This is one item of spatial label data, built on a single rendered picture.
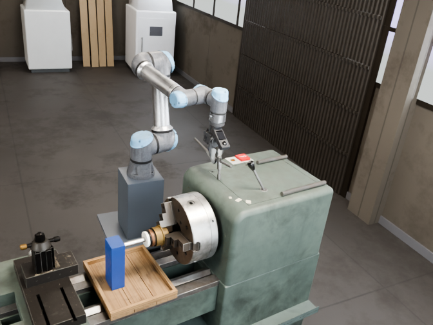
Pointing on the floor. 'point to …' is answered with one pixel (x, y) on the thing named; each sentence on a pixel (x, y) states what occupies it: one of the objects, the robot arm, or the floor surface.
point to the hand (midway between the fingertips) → (215, 162)
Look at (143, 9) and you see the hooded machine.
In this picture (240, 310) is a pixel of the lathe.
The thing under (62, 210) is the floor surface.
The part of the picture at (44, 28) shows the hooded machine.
